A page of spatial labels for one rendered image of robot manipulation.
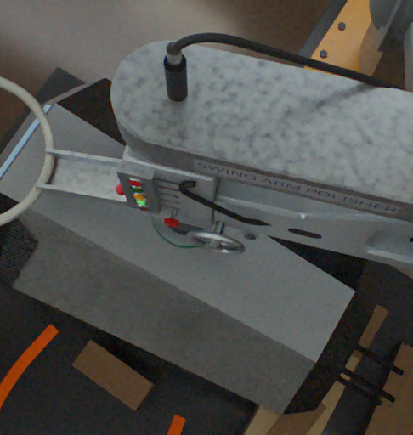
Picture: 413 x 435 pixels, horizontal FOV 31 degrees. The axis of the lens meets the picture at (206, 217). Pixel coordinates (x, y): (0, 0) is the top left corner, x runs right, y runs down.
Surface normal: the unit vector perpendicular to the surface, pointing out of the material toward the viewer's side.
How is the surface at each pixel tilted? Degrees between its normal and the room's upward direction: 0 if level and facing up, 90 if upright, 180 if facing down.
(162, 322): 45
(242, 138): 0
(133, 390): 0
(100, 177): 14
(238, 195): 4
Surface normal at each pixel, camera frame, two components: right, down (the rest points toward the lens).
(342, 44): 0.00, -0.25
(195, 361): -0.33, 0.42
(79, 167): -0.22, -0.30
